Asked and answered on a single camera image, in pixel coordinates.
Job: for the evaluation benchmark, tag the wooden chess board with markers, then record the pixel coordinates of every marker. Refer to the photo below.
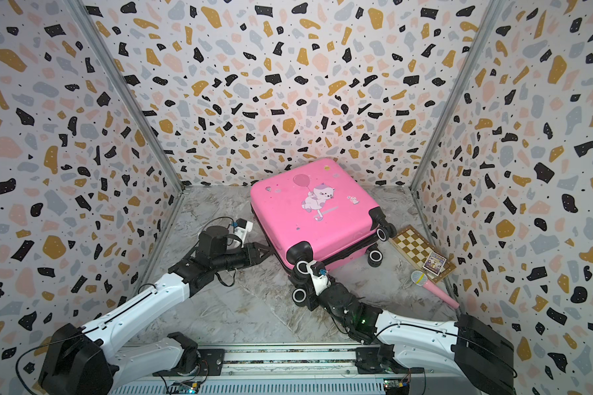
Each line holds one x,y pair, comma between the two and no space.
415,248

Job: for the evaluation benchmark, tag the pink hard-shell suitcase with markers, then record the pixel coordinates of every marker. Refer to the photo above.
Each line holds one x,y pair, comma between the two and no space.
318,212

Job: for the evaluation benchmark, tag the green circuit board left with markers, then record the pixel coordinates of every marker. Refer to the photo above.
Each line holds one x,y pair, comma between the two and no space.
186,387

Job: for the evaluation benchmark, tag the aluminium corner post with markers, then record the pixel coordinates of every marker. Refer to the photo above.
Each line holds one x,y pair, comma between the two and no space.
477,46
79,13

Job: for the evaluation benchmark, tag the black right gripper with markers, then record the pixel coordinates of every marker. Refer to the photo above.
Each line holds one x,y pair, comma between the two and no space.
333,290

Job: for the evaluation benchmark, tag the circuit board right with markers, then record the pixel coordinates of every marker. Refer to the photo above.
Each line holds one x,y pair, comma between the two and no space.
396,387

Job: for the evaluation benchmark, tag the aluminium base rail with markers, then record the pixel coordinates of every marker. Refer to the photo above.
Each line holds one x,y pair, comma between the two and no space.
334,368

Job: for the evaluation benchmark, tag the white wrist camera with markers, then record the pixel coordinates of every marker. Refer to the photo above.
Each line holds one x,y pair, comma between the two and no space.
241,229
319,276

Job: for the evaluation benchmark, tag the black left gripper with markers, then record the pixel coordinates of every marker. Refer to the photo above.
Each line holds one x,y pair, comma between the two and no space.
252,253

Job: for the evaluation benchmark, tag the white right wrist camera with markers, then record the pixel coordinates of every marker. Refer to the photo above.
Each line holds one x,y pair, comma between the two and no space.
319,276

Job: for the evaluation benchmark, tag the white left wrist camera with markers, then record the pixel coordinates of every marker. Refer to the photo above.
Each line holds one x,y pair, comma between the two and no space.
241,229

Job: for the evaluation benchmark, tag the left aluminium corner post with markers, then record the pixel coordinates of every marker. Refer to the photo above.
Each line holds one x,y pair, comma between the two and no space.
79,13

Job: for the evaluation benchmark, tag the pink toy microphone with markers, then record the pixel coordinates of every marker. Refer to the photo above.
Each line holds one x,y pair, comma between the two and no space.
421,279

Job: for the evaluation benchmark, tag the small card box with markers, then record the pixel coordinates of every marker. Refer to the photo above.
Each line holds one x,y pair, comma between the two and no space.
434,263

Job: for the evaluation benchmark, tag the right aluminium corner post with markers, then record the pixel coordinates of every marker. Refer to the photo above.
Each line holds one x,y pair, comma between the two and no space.
477,46

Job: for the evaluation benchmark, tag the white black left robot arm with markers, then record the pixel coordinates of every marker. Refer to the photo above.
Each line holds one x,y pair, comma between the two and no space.
94,358

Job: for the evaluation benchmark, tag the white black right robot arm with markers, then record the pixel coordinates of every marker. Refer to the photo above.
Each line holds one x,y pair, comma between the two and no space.
464,347

